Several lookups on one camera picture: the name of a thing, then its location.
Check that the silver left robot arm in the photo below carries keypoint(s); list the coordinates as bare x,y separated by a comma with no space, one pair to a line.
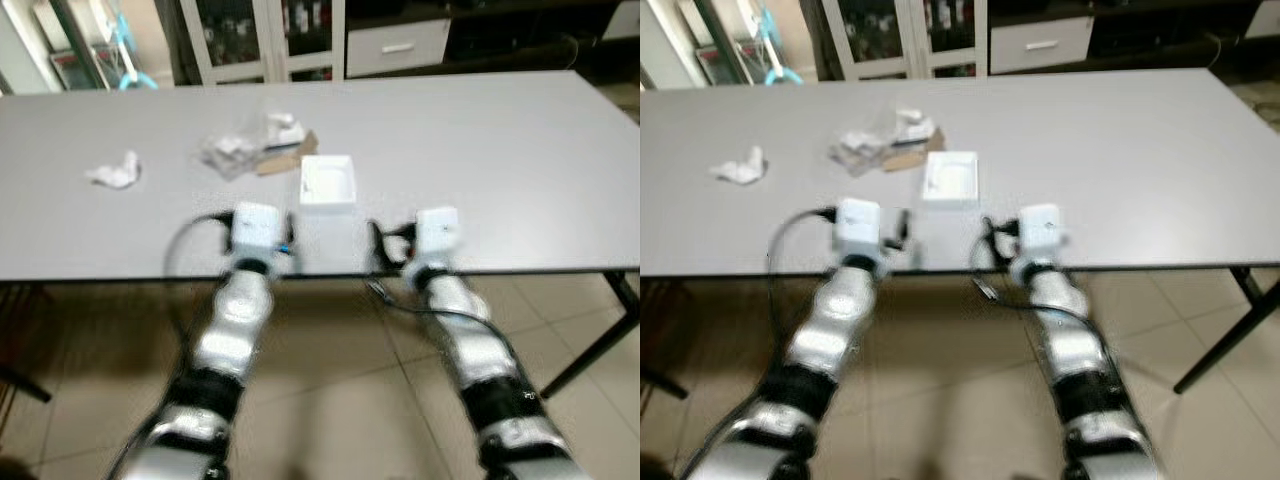
835,320
235,320

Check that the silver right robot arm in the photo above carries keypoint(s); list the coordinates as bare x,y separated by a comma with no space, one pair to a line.
470,340
1075,340

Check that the small open white box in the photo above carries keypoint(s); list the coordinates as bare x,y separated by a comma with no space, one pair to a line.
950,178
328,181

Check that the brown cardboard piece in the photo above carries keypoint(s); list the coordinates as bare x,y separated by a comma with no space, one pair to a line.
288,158
908,155

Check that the crumpled clear plastic wrapper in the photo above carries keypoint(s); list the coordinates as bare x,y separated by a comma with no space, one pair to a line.
868,145
238,148

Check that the crumpled white tissue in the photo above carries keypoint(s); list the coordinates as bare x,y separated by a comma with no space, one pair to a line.
740,169
115,173

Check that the white glass door cabinet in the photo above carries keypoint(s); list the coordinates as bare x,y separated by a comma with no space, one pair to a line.
265,35
905,35

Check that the light blue plastic stand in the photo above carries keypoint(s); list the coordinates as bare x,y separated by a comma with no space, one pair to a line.
775,55
128,60

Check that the black slanted table leg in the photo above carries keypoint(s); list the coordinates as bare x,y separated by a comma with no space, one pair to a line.
595,345
1225,345

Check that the black table leg foot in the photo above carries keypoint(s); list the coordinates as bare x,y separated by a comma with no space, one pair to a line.
665,384
25,387

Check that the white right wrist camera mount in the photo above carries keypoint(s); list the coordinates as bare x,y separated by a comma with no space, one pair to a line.
438,230
1040,226

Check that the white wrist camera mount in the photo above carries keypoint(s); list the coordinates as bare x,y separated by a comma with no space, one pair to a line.
256,228
860,222
438,230
1040,226

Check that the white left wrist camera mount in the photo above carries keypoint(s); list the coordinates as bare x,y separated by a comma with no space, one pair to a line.
256,228
860,222

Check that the dark desk frame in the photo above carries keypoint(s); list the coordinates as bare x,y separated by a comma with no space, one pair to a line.
540,40
1170,35

